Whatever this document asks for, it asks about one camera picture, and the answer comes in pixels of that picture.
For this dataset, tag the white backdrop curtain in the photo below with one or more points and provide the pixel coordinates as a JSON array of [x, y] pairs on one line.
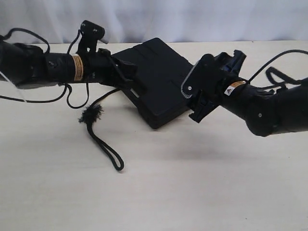
[[171, 20]]

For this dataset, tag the white zip tie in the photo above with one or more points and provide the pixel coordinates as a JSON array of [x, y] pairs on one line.
[[17, 90]]

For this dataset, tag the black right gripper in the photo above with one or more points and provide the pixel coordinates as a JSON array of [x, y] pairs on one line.
[[201, 105]]

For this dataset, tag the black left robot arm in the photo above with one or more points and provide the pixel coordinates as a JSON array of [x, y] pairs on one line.
[[28, 67]]

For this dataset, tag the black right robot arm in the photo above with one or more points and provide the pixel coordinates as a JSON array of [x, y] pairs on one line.
[[279, 108]]

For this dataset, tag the black plastic carrying case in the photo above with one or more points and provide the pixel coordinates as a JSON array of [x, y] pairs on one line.
[[161, 71]]

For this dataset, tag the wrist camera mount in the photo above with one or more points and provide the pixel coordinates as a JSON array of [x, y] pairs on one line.
[[91, 33], [205, 75]]

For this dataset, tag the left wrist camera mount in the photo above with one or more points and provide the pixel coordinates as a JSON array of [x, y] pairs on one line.
[[91, 33]]

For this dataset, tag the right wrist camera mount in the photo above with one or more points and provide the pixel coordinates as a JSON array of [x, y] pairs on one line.
[[205, 75]]

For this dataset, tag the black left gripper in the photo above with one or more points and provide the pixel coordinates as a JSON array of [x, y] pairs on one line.
[[100, 67]]

